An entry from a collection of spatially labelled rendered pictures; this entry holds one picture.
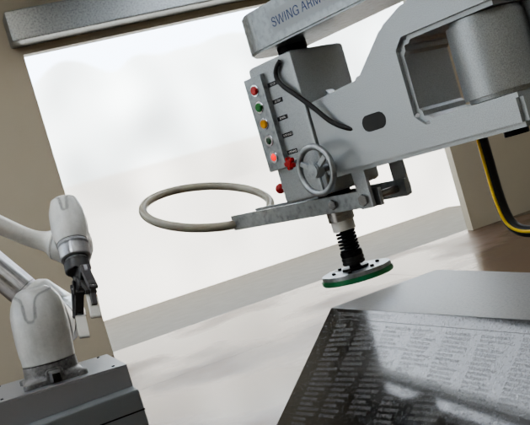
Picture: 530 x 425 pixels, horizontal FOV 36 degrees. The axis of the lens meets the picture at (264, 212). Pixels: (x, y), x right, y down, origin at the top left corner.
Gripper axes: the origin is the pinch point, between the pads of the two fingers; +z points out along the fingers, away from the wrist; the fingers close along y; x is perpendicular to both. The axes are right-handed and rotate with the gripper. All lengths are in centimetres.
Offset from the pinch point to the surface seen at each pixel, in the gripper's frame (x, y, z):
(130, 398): -8.2, 4.1, 21.6
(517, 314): -52, -98, 48
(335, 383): -45, -41, 40
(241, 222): -59, 3, -32
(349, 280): -68, -29, 8
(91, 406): 2.2, 6.3, 21.2
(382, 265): -78, -33, 6
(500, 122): -70, -100, 4
